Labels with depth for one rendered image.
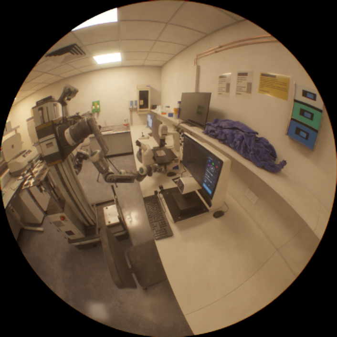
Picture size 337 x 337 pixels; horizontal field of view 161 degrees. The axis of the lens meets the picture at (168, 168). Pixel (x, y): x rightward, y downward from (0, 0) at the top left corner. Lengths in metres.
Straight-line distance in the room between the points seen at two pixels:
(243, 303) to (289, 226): 0.62
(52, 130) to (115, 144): 2.69
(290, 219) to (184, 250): 0.82
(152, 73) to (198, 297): 4.41
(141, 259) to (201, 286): 0.56
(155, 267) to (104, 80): 4.15
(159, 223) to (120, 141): 2.85
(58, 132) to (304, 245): 1.96
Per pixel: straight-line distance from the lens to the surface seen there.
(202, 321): 0.89
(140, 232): 1.78
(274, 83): 1.20
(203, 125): 1.37
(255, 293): 1.04
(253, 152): 0.84
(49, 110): 1.06
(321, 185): 1.08
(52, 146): 1.04
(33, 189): 2.65
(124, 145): 3.51
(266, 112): 1.17
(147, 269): 1.12
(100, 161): 0.88
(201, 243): 0.92
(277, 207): 1.07
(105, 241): 0.72
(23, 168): 2.52
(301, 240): 1.12
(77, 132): 0.79
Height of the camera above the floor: 1.58
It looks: 33 degrees down
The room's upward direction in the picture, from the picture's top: 3 degrees clockwise
